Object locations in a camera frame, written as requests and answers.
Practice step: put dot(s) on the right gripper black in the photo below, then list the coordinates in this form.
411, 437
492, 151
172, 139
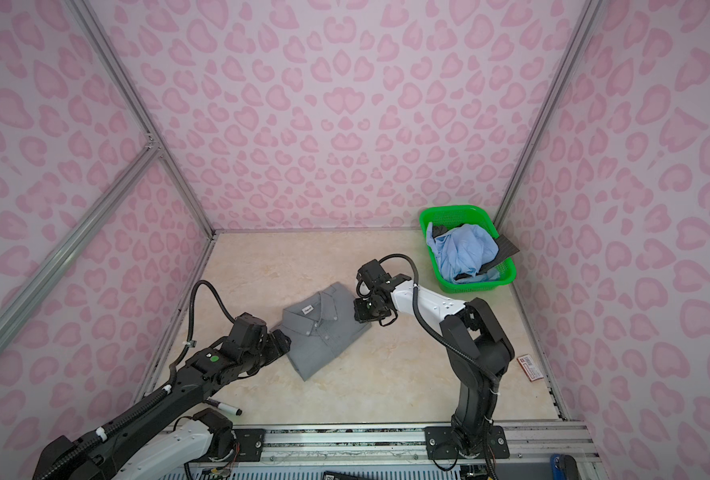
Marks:
361, 315

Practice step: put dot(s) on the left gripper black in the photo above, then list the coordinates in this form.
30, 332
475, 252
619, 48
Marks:
276, 349

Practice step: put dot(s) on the grey long sleeve shirt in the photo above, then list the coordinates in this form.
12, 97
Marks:
321, 328

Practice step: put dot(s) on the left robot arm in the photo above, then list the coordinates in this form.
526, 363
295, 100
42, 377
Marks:
103, 451

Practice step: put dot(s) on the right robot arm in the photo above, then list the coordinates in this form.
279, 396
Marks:
478, 349

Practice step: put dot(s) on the black marker pen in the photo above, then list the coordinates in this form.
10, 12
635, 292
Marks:
224, 407

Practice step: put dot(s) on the light blue shirt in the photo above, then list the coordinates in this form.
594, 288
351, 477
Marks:
460, 249

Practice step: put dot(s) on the green plastic basket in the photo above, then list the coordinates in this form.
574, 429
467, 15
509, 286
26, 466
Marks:
467, 252

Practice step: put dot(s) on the black shirt in basket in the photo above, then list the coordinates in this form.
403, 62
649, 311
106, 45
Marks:
505, 247

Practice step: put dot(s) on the red white label card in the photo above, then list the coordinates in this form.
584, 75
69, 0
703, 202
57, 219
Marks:
530, 368

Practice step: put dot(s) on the blue tool at edge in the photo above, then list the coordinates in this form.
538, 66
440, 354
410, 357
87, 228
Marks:
564, 467

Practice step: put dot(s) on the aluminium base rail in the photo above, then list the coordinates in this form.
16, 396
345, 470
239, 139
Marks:
362, 451

